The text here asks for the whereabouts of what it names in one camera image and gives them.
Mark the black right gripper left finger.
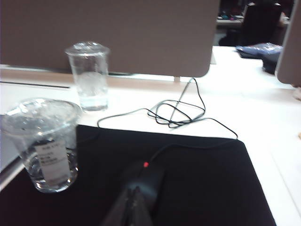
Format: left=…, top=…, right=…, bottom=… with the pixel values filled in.
left=100, top=187, right=134, bottom=226

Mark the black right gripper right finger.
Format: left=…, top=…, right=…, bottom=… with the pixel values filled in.
left=131, top=185, right=154, bottom=226

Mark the tall clear cup siren logo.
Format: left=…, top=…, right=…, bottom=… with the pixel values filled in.
left=64, top=41, right=111, bottom=112

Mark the black mouse pad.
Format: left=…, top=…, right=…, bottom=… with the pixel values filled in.
left=0, top=124, right=277, bottom=226

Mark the long brown desk partition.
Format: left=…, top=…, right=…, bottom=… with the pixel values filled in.
left=0, top=0, right=221, bottom=79

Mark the dark grey pouch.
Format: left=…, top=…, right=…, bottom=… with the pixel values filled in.
left=261, top=57, right=282, bottom=75

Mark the blue folded cloth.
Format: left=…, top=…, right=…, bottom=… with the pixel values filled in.
left=236, top=42, right=284, bottom=62

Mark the short brown desk partition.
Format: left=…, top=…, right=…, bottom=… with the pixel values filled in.
left=274, top=0, right=301, bottom=86

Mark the black office chair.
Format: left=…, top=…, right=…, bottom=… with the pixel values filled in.
left=218, top=0, right=284, bottom=47

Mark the black wired mouse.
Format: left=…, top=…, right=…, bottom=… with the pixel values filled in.
left=122, top=161, right=166, bottom=206

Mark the black mouse cable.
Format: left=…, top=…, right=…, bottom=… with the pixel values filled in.
left=96, top=77, right=238, bottom=163

